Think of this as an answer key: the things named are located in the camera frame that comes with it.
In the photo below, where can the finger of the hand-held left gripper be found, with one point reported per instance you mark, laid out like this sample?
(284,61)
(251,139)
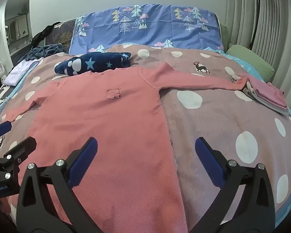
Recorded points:
(21,148)
(1,128)

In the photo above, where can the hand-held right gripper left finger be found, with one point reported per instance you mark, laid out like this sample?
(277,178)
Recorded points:
(84,155)

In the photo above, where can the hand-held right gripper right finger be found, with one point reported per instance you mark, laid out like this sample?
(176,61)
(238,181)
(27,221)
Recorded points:
(206,155)

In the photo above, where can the pink long-sleeved shirt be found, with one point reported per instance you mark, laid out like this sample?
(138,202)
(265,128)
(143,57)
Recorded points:
(111,116)

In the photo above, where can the polka dot deer blanket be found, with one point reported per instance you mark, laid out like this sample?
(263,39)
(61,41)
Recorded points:
(208,126)

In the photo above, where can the white plush toy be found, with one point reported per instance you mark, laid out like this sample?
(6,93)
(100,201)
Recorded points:
(0,70)

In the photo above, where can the white folded cloth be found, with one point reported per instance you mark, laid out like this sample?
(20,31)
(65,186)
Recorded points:
(19,72)

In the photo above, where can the folded pink garment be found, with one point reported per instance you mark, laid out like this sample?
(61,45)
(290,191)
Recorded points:
(269,93)

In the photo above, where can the blue-grey knitted blanket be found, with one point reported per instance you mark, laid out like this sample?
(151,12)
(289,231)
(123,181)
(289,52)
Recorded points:
(46,49)

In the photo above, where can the navy star-print cloth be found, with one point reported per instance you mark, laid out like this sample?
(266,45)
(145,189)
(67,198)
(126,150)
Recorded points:
(97,63)

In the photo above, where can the light blue patterned sheet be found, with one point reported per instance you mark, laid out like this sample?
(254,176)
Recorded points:
(251,71)

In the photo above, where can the white shelf alcove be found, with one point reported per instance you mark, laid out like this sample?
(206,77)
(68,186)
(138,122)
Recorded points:
(17,29)

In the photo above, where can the green pillow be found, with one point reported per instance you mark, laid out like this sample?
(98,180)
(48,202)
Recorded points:
(252,60)

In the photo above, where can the dark tree-print pillow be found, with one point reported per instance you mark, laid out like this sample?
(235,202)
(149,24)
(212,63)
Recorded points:
(63,34)

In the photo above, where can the blue tree-print sheet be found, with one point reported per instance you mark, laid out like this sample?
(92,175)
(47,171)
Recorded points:
(160,29)

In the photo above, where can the beige pleated curtain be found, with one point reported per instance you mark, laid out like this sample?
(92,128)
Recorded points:
(281,29)

